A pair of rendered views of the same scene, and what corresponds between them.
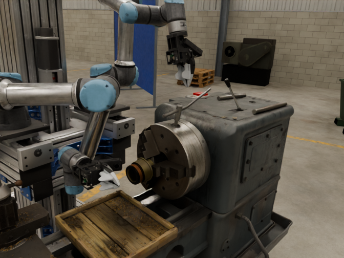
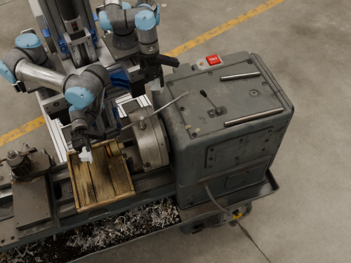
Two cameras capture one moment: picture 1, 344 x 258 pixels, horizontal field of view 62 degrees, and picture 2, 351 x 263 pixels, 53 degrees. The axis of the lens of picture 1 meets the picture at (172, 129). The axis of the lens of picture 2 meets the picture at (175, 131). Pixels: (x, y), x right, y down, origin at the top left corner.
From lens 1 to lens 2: 1.19 m
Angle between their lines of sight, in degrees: 43
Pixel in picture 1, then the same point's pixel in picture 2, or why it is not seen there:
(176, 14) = (143, 39)
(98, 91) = (76, 97)
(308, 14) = not seen: outside the picture
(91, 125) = not seen: hidden behind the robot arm
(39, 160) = (58, 107)
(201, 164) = (156, 160)
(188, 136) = (148, 140)
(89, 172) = (75, 145)
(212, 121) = (176, 128)
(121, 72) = not seen: hidden behind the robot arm
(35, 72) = (58, 16)
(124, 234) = (102, 182)
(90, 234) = (82, 175)
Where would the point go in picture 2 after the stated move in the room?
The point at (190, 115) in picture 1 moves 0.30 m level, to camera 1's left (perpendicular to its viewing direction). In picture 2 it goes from (166, 110) to (113, 89)
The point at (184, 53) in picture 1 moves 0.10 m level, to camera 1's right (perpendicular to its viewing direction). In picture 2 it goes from (151, 72) to (173, 80)
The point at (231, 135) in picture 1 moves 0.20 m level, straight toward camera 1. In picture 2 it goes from (180, 151) to (150, 183)
